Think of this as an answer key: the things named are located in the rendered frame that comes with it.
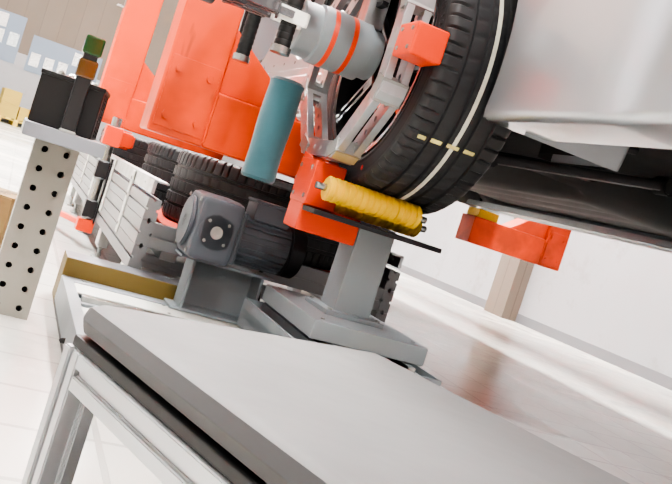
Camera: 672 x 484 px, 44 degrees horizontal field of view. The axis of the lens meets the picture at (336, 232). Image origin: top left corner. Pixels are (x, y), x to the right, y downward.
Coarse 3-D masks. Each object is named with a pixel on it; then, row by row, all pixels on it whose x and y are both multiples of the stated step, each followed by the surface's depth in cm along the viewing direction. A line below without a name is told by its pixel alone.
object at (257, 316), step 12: (252, 300) 227; (240, 312) 226; (252, 312) 217; (264, 312) 225; (276, 312) 218; (240, 324) 223; (252, 324) 215; (264, 324) 206; (276, 324) 199; (288, 324) 206; (288, 336) 189; (300, 336) 197; (396, 360) 198; (420, 372) 203
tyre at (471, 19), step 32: (448, 0) 178; (480, 0) 178; (512, 0) 183; (480, 32) 177; (448, 64) 174; (480, 64) 178; (416, 96) 179; (448, 96) 177; (416, 128) 179; (448, 128) 180; (480, 128) 182; (384, 160) 186; (416, 160) 184; (448, 160) 185; (480, 160) 187; (384, 192) 196; (416, 192) 194; (448, 192) 193
